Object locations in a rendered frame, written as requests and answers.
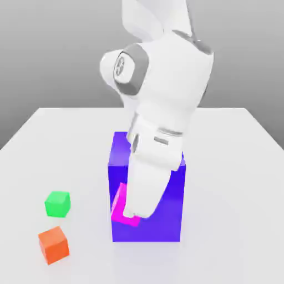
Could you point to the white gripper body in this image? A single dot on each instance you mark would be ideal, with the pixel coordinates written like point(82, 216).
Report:
point(147, 186)

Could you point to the small magenta cube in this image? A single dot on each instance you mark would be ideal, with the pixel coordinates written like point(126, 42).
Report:
point(117, 210)

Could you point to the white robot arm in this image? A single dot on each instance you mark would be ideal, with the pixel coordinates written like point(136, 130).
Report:
point(175, 84)

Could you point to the small green cube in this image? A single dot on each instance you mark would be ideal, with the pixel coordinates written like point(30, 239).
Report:
point(57, 204)

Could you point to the small orange cube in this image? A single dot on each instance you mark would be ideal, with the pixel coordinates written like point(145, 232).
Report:
point(53, 246)

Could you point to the large blue box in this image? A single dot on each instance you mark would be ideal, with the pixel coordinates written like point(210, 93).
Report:
point(164, 221)

